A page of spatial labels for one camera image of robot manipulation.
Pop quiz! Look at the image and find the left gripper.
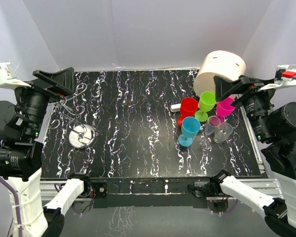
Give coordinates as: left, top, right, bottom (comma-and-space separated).
9, 66, 74, 137

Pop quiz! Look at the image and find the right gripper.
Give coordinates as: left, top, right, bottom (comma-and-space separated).
212, 74, 276, 141

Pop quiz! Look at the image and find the magenta wine glass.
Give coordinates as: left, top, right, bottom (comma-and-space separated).
216, 97, 235, 122

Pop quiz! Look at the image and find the green wine glass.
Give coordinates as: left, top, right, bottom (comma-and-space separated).
194, 91, 216, 122

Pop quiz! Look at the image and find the clear wine glass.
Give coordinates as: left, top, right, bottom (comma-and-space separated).
214, 122, 233, 144
204, 116, 221, 136

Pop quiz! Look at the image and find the red wine glass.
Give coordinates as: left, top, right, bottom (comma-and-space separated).
177, 97, 198, 127

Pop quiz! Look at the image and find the blue wine glass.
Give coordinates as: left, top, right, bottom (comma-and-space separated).
178, 117, 201, 147

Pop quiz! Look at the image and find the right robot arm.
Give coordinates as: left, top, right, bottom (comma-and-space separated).
210, 76, 296, 237

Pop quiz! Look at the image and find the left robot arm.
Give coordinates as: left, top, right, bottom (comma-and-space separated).
0, 62, 92, 237

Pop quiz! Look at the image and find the chrome wine glass rack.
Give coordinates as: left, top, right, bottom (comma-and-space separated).
44, 83, 96, 150

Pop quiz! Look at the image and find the white cylindrical container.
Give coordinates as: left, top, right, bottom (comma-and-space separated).
193, 50, 246, 97

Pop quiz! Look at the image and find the small white rectangular block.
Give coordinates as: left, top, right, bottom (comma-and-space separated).
170, 104, 181, 112

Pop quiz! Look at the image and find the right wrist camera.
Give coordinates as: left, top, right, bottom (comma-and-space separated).
258, 64, 296, 91

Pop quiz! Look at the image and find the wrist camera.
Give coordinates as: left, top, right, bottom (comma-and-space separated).
0, 62, 31, 90
258, 64, 296, 91

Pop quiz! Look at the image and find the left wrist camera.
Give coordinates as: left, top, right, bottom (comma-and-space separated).
0, 62, 31, 90

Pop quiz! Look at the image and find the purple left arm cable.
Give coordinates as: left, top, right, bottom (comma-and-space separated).
0, 167, 23, 237

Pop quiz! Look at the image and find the black front mounting rail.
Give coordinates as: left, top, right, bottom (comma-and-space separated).
39, 175, 284, 210

